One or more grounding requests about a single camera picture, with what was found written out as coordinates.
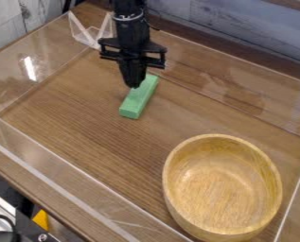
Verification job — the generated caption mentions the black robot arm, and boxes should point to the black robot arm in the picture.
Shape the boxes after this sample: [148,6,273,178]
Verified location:
[97,0,167,88]

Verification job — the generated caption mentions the green rectangular block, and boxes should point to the green rectangular block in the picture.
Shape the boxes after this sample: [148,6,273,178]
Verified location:
[119,74,158,119]

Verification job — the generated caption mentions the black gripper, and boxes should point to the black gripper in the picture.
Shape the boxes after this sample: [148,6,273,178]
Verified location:
[97,17,167,88]

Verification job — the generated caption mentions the yellow black machine base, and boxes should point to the yellow black machine base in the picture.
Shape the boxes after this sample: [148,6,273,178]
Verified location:
[0,185,68,242]

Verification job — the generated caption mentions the brown wooden bowl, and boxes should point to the brown wooden bowl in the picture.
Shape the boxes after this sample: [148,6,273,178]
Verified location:
[162,134,283,242]

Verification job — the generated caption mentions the clear acrylic corner bracket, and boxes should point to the clear acrylic corner bracket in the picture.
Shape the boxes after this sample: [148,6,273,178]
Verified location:
[67,11,115,50]

